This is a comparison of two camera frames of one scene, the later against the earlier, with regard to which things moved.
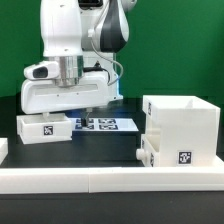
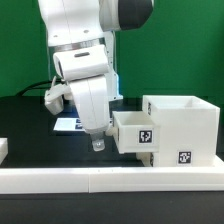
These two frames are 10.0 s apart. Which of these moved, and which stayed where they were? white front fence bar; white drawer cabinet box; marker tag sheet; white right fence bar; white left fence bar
Moved: marker tag sheet
Stayed: white right fence bar; white front fence bar; white left fence bar; white drawer cabinet box
